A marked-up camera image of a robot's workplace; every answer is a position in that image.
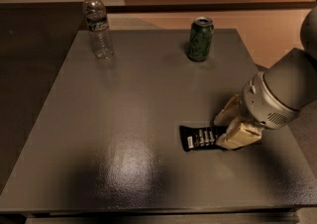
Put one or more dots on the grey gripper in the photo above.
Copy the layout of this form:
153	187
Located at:
262	104

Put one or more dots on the black rxbar chocolate wrapper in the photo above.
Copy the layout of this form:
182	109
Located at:
199	139

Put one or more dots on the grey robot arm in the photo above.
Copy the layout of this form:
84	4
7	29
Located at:
293	79

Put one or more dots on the green soda can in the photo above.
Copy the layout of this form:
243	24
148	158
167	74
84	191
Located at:
200	39

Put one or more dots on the clear plastic water bottle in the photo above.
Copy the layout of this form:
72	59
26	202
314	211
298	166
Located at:
96	20

